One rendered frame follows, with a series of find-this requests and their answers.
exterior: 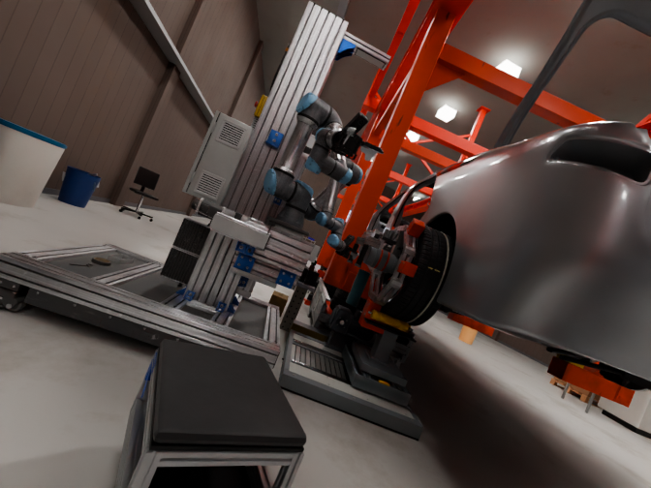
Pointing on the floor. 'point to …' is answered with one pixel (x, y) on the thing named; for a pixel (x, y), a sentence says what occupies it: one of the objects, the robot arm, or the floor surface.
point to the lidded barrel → (25, 164)
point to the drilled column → (293, 308)
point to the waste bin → (77, 187)
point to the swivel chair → (143, 188)
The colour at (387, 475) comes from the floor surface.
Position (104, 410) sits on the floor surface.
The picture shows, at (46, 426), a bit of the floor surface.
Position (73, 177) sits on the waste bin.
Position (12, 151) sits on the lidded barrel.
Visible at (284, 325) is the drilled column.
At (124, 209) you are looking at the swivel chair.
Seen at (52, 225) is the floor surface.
